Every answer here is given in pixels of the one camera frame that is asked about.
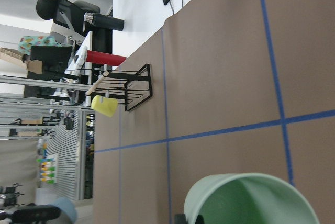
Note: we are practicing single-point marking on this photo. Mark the yellow plastic cup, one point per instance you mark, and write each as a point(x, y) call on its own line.
point(104, 105)

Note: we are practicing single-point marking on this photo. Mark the black bottle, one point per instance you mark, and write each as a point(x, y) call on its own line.
point(104, 21)

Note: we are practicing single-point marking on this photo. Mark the brown paper table mat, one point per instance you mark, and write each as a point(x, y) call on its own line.
point(239, 86)

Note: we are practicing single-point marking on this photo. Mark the mint green plastic cup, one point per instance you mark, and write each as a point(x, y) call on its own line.
point(247, 198)

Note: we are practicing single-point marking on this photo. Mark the black wire cup rack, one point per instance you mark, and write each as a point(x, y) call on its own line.
point(130, 88)

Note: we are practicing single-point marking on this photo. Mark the wooden dowel rack handle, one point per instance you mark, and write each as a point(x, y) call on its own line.
point(96, 84)

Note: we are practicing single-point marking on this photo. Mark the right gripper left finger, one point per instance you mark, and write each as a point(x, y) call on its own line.
point(180, 219)

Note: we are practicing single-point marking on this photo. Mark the red bottle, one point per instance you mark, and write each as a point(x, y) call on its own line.
point(104, 58)

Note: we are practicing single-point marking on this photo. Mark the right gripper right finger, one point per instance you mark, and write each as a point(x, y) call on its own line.
point(199, 219)

